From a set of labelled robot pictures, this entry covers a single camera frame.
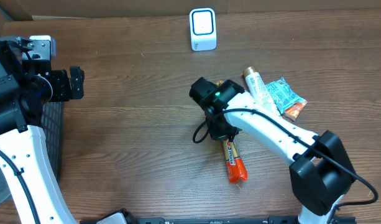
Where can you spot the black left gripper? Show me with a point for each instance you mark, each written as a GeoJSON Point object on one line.
{"type": "Point", "coordinates": [76, 83]}

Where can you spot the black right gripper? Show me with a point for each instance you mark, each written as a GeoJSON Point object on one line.
{"type": "Point", "coordinates": [220, 134]}

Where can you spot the orange spaghetti packet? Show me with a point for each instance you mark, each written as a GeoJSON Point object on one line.
{"type": "Point", "coordinates": [236, 170]}

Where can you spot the white tube with gold cap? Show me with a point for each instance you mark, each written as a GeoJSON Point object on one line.
{"type": "Point", "coordinates": [259, 91]}

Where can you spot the green wet wipes packet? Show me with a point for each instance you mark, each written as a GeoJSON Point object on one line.
{"type": "Point", "coordinates": [283, 96]}

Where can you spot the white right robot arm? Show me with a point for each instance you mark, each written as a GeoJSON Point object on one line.
{"type": "Point", "coordinates": [320, 168]}

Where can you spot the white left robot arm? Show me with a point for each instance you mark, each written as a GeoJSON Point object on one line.
{"type": "Point", "coordinates": [24, 89]}

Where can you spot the grey mesh plastic basket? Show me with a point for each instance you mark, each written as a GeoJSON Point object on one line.
{"type": "Point", "coordinates": [52, 122]}

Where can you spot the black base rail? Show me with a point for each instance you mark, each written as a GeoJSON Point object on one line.
{"type": "Point", "coordinates": [130, 219]}

